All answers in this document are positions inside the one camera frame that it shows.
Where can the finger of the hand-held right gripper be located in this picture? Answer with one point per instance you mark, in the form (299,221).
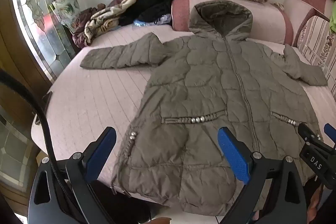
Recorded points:
(307,132)
(330,129)

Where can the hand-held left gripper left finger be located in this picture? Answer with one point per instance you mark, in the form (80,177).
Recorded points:
(102,151)

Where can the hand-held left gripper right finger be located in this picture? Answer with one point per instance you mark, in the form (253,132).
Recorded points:
(233,158)

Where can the olive green puffer jacket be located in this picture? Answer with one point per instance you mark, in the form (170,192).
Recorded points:
(204,77)

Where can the striped floral headboard cushion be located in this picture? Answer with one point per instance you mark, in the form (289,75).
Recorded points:
(317,37)

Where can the green cloth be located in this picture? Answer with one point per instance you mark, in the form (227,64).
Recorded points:
(333,19)

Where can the maroon beige floral blanket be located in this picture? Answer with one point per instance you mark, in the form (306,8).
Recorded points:
(105,16)

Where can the blue white plastic bag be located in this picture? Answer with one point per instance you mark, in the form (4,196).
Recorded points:
(162,19)

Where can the black garment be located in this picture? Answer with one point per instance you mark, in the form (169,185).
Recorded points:
(152,8)

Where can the pink quilted bolster cushion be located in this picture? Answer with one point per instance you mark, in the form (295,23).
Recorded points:
(181,14)

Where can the stained glass door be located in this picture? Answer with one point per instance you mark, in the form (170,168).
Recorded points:
(34,3)

